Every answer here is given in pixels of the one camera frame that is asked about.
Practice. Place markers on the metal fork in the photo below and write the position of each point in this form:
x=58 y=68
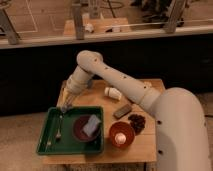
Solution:
x=48 y=141

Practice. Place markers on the middle grey metal post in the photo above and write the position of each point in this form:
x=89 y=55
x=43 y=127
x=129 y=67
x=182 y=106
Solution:
x=78 y=21

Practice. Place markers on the wooden background table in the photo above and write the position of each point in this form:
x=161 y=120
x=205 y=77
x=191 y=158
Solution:
x=100 y=25

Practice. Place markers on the orange bowl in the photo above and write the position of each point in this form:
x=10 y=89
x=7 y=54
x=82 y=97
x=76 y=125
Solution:
x=126 y=129

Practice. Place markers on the green plastic tray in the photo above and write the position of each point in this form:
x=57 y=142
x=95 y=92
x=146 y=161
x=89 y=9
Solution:
x=68 y=144

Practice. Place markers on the grey rectangular block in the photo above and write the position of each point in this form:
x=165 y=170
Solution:
x=119 y=113

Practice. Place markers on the grey metal post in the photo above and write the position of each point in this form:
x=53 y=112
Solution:
x=8 y=28
x=175 y=14
x=78 y=21

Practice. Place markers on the left grey metal post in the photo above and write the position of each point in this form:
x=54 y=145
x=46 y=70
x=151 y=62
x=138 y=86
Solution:
x=8 y=28

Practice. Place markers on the white paper cup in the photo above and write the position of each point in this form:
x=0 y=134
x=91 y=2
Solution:
x=113 y=93

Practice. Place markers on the bunch of dark grapes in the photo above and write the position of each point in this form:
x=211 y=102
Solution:
x=137 y=122

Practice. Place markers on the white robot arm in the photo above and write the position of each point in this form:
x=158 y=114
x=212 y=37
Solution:
x=182 y=138

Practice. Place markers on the right grey metal post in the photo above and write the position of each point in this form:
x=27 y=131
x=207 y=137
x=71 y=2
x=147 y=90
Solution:
x=175 y=14

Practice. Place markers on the white egg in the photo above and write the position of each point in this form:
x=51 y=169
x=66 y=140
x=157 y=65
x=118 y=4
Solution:
x=120 y=138

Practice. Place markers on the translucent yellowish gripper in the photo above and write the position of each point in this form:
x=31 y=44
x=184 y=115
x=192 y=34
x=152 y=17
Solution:
x=67 y=97

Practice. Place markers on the blue sponge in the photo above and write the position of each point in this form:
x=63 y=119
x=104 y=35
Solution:
x=91 y=126

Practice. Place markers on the orange fruit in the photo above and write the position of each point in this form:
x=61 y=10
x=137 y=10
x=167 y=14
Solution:
x=147 y=84

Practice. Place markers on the purple bowl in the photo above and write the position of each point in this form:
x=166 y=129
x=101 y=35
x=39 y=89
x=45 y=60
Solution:
x=78 y=129

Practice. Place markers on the metal spoon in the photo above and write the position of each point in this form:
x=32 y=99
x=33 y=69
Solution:
x=58 y=135

